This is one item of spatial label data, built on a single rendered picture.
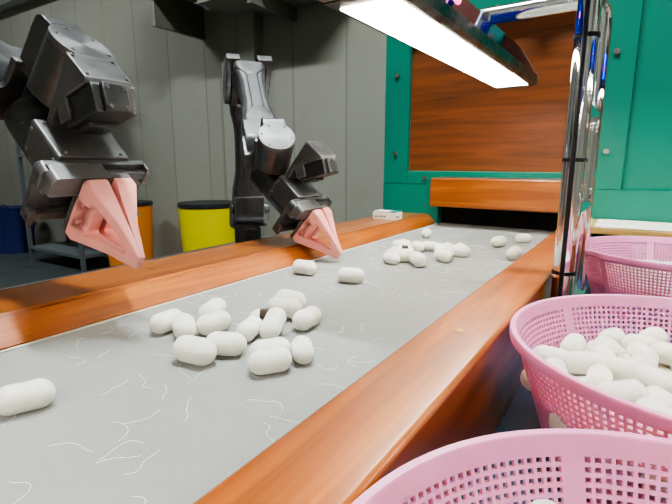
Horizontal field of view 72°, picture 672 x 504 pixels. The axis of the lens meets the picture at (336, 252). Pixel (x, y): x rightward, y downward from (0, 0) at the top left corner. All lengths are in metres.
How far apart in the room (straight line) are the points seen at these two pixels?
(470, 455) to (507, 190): 0.91
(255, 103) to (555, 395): 0.71
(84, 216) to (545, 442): 0.40
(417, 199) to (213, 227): 2.02
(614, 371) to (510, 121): 0.84
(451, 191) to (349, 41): 1.95
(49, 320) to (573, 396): 0.44
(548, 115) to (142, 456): 1.06
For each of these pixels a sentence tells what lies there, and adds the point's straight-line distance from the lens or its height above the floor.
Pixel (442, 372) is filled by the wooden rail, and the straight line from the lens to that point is 0.31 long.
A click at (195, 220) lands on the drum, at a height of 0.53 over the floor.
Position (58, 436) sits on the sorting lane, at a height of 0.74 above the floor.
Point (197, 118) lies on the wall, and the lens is 3.77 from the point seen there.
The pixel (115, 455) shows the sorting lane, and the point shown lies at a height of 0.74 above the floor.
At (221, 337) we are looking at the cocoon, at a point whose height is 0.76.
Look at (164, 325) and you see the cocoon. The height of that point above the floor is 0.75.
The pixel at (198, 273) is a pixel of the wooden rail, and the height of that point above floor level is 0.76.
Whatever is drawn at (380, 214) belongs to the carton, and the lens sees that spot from 1.09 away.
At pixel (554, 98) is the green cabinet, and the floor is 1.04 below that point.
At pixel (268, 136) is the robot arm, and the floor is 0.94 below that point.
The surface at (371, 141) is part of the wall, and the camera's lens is 2.82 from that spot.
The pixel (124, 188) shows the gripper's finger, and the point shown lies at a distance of 0.46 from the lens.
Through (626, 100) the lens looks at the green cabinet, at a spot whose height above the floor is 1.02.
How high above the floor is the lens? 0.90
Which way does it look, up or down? 11 degrees down
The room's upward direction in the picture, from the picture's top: straight up
